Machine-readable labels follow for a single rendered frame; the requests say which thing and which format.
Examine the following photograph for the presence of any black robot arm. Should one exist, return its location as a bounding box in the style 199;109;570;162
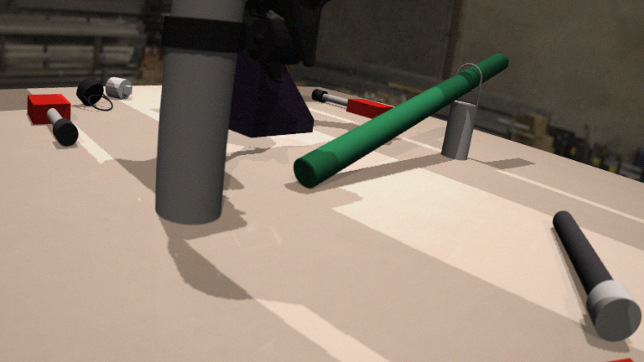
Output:
267;5;284;20

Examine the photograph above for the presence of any green pipe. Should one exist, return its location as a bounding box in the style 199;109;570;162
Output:
293;53;509;189

